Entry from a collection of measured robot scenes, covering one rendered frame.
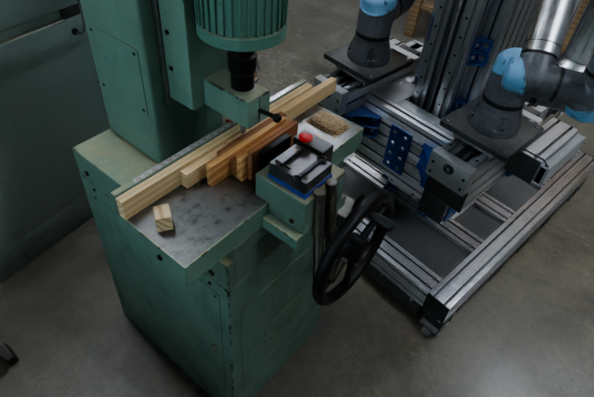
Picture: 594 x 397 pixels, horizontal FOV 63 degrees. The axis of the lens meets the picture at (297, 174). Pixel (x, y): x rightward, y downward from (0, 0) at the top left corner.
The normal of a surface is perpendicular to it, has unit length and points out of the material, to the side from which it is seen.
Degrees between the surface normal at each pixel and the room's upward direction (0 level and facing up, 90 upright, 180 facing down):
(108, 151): 0
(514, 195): 0
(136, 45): 90
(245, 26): 90
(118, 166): 0
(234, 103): 90
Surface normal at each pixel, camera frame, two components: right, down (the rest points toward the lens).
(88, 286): 0.07, -0.74
